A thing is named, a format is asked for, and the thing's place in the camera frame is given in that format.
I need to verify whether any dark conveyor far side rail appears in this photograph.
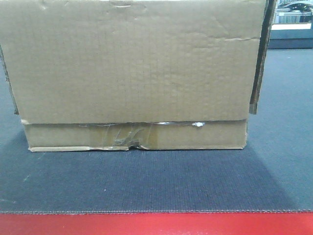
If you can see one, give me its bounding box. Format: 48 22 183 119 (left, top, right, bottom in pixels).
268 23 313 49

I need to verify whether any brown cardboard carton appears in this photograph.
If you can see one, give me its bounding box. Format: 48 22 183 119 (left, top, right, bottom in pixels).
0 0 276 152

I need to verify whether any dark green conveyor belt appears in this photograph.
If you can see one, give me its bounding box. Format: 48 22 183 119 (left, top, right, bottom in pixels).
0 49 313 213

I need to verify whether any red conveyor front edge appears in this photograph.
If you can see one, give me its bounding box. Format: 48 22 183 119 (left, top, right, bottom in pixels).
0 212 313 235

